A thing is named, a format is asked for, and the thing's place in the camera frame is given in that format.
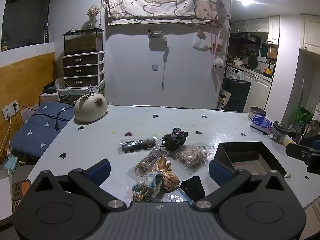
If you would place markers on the white kitchen base cabinets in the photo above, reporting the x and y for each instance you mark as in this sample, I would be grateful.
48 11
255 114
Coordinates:
260 90

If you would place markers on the green plant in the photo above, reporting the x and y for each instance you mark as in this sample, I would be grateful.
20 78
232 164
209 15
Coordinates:
303 117

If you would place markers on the white washing machine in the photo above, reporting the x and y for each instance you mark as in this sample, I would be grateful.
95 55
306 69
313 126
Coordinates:
233 73

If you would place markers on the cream cat-shaped ceramic pot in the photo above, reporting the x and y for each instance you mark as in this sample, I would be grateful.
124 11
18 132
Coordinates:
90 107

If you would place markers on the pink hanging ribbons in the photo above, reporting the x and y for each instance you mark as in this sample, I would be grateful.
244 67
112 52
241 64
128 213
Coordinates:
215 42

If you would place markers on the printed cartoon blanket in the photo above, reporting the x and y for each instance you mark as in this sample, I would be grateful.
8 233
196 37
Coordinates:
160 5

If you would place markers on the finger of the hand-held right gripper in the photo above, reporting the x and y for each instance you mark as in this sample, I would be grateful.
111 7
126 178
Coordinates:
297 152

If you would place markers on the white plush toy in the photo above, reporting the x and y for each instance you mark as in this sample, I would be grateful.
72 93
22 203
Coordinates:
217 63

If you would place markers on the black cloth scrunchie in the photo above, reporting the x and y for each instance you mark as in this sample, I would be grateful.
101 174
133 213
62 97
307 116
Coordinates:
193 188

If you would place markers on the black crochet scrunchie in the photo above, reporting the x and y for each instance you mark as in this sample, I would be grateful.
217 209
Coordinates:
173 140

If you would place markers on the white plastic bag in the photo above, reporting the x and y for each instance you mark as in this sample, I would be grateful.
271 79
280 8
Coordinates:
200 44

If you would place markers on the floral brocade scrunchie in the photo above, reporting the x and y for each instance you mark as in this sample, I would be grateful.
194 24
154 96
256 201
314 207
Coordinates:
147 186

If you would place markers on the glass fish tank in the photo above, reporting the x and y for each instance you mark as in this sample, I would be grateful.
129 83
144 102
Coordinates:
83 42

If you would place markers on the phone with patterned case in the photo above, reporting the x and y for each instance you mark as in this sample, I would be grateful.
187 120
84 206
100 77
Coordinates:
21 192

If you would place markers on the glass jar with black lid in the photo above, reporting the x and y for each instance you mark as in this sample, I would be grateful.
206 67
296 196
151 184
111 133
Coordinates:
278 131

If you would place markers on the white plastic drawer cabinet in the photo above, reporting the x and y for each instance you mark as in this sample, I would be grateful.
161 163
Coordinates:
83 68

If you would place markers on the large ceiling light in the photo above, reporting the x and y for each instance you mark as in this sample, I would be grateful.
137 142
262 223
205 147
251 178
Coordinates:
246 0

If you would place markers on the white kitchen wall cabinets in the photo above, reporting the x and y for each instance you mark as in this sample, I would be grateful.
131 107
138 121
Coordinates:
260 25

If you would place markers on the dark window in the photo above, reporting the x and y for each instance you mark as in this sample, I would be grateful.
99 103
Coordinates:
25 15

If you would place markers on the white storage box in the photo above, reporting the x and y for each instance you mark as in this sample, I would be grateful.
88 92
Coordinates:
5 195

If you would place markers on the white wall socket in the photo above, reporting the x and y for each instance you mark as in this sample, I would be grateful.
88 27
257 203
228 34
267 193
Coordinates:
10 110

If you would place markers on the black cardboard box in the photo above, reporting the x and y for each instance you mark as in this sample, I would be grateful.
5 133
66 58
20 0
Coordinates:
225 152

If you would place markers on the wall-mounted clear box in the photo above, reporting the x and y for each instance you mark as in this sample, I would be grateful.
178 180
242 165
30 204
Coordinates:
157 38

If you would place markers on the blue patterned bedding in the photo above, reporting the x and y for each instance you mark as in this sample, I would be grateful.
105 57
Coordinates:
37 130

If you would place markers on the vase of dried flowers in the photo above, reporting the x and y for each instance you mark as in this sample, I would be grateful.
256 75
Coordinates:
93 15

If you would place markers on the teal hanging bag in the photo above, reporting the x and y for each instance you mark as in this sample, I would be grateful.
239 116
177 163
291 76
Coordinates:
263 50

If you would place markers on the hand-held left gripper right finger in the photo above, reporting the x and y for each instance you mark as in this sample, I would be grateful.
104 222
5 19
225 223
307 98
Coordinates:
220 174

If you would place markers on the printed tote bag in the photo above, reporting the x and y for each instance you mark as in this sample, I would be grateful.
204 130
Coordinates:
224 100

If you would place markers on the orange satin scrunchie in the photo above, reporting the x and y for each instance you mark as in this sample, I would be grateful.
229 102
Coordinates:
168 173

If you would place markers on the black frying pan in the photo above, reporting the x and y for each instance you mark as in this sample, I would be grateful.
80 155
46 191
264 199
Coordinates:
252 61

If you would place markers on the yellow pot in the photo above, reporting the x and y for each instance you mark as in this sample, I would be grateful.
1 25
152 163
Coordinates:
268 71

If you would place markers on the blue tissue packet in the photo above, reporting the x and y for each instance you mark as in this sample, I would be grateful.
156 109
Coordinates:
261 123

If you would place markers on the black trash bin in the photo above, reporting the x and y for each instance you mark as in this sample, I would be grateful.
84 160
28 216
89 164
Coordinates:
236 93

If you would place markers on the wooden cutting board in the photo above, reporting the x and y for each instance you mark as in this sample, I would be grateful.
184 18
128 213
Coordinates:
272 52

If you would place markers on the grey wall switch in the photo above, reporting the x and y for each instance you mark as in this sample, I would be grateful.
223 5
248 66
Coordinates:
155 67

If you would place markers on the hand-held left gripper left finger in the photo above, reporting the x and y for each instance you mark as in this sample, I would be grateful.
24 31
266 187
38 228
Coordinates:
99 172

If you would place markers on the round metal tin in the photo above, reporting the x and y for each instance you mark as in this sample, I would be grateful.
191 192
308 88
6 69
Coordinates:
256 111

